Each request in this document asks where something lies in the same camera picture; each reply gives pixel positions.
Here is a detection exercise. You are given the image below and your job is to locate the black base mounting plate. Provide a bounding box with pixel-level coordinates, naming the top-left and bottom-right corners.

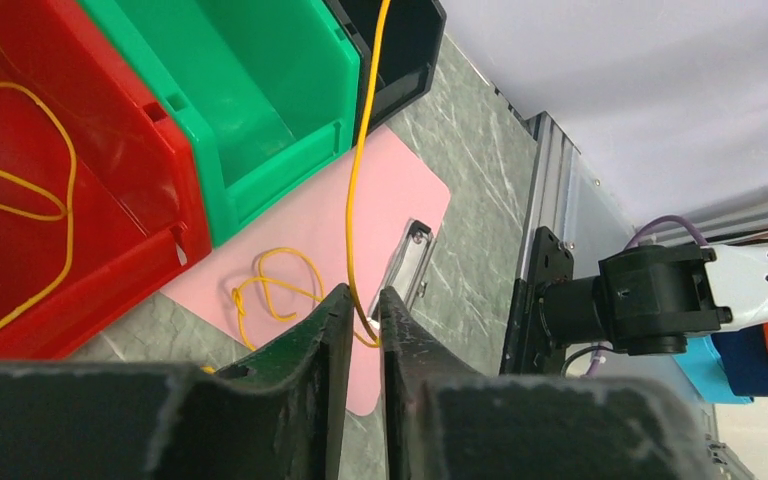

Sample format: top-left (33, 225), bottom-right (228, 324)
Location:
top-left (499, 226), bottom-right (574, 375)

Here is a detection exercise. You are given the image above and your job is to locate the black plastic bin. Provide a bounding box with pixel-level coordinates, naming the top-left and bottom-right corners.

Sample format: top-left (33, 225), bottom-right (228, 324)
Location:
top-left (324, 0), bottom-right (446, 139)

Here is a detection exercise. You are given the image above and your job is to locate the dark blue tray outside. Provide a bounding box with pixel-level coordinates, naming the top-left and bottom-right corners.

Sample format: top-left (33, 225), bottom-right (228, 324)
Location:
top-left (711, 325), bottom-right (768, 398)

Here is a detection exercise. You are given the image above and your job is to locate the pink clipboard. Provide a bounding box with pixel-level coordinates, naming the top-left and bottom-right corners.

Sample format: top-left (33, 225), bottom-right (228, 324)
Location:
top-left (159, 125), bottom-right (453, 419)

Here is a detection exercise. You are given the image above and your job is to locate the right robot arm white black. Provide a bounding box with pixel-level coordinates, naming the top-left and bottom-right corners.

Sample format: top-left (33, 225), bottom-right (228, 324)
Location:
top-left (536, 245), bottom-right (768, 356)

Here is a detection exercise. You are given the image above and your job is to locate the red plastic bin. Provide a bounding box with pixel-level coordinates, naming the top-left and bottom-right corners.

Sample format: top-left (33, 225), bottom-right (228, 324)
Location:
top-left (0, 1), bottom-right (211, 360)

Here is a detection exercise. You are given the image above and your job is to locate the light blue tray outside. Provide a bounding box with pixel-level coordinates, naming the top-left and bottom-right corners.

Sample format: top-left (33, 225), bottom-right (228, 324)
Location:
top-left (674, 336), bottom-right (754, 405)

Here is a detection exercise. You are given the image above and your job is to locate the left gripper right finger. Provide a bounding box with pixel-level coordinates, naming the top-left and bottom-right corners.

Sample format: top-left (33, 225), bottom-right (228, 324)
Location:
top-left (379, 288), bottom-right (721, 479)

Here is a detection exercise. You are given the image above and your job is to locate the green plastic bin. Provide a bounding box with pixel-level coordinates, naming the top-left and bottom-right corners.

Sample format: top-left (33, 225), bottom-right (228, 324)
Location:
top-left (83, 1), bottom-right (361, 246)

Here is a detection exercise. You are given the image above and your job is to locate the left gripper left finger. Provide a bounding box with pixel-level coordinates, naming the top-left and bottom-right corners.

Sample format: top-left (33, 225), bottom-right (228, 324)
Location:
top-left (0, 284), bottom-right (353, 479)

